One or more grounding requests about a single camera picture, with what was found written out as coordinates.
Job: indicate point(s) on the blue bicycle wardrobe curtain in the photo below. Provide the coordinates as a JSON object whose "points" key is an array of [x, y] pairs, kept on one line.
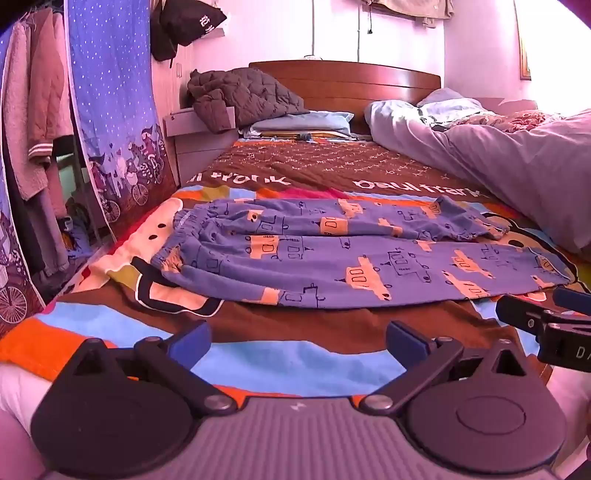
{"points": [[121, 137]]}

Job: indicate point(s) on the blue patterned pajama pants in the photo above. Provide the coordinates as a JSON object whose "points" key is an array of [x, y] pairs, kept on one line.
{"points": [[347, 254]]}

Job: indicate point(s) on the beige cloth on wall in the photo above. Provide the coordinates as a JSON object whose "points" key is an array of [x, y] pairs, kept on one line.
{"points": [[425, 12]]}

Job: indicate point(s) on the colourful cartoon bed sheet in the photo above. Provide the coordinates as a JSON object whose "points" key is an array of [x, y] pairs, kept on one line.
{"points": [[122, 297]]}

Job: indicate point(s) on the pink floral blanket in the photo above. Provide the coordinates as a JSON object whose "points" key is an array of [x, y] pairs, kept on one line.
{"points": [[514, 122]]}

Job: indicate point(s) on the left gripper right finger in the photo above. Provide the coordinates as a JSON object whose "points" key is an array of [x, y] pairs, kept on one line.
{"points": [[427, 363]]}

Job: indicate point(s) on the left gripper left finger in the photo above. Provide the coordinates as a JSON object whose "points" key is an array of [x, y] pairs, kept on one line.
{"points": [[169, 363]]}

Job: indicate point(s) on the hanging pink brown clothes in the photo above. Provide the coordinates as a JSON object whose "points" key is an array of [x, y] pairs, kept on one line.
{"points": [[36, 114]]}

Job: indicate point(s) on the grey lilac duvet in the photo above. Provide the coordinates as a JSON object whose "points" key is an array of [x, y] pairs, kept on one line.
{"points": [[544, 173]]}

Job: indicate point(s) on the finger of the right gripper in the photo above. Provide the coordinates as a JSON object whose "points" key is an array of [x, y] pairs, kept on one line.
{"points": [[522, 314], [569, 299]]}

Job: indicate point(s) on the grey bedside cabinet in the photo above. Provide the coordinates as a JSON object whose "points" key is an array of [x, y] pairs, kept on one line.
{"points": [[195, 146]]}

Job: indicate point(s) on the wooden headboard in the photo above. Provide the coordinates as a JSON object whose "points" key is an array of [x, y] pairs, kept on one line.
{"points": [[349, 86]]}

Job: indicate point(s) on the blue wardrobe curtain left panel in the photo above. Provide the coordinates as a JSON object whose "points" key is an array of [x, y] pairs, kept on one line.
{"points": [[19, 297]]}

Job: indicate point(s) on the light blue pillow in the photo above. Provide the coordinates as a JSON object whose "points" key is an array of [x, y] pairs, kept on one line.
{"points": [[313, 121]]}

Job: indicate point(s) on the brown quilted jacket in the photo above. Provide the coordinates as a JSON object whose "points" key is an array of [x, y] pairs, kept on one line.
{"points": [[255, 96]]}

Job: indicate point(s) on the black hanging bag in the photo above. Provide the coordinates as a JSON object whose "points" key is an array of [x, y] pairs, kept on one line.
{"points": [[176, 23]]}

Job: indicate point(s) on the framed picture on wall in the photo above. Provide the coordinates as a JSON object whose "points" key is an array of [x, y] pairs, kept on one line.
{"points": [[525, 72]]}

